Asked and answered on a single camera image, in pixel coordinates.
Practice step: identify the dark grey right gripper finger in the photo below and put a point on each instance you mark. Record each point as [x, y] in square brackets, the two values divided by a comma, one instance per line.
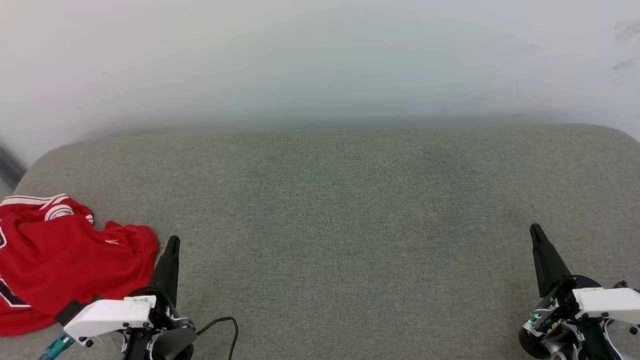
[547, 265]

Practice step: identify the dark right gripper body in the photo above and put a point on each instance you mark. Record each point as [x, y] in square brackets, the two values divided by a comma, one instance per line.
[555, 330]

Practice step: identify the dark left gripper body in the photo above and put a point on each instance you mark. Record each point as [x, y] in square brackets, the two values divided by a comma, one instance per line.
[167, 340]

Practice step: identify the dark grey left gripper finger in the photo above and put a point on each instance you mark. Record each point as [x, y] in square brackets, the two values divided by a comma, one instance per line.
[168, 272]

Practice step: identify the red and white jersey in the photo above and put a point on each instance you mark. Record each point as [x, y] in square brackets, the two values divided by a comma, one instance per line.
[60, 260]

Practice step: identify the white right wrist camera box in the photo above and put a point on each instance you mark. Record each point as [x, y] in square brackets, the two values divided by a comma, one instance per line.
[607, 302]

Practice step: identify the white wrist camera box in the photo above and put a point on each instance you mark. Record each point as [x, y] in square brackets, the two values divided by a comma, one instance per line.
[107, 315]
[607, 302]

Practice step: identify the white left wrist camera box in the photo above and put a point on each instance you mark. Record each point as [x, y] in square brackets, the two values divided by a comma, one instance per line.
[107, 315]

